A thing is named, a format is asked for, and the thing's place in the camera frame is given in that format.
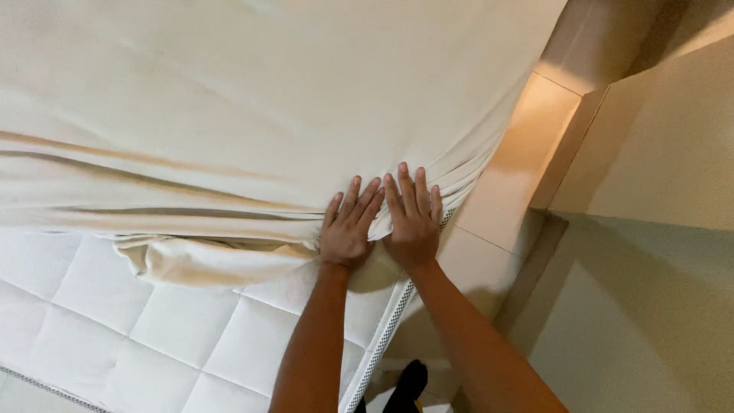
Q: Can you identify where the person's left hand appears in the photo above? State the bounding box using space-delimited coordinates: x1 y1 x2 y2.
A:
319 175 386 272

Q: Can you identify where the person's right hand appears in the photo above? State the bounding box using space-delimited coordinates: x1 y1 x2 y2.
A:
382 162 444 272

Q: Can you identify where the cream fitted bed sheet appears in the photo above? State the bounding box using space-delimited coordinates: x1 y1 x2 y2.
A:
0 0 568 289

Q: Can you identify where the person's black-clad leg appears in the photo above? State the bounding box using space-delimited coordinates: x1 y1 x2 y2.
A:
354 359 430 413

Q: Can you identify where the white quilted mattress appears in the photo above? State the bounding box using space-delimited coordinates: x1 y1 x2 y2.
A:
0 213 457 413

